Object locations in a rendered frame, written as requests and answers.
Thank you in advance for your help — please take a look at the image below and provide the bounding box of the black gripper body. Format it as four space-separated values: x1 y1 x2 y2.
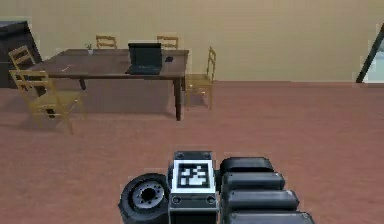
118 172 170 224

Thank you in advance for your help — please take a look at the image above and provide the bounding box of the dark brown dining table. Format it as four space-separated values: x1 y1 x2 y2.
29 48 190 122

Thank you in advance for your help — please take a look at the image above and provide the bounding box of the yellow wooden chair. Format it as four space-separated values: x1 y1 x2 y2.
7 45 37 72
8 69 84 136
95 34 118 50
156 35 180 51
185 46 217 111

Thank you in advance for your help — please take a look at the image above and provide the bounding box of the black laptop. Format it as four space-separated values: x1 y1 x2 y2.
124 42 164 76

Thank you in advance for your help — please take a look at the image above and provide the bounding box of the dark cabinet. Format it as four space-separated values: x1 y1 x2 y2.
0 20 44 89

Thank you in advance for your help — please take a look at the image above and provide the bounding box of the dark door frame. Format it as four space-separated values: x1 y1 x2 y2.
355 22 384 84

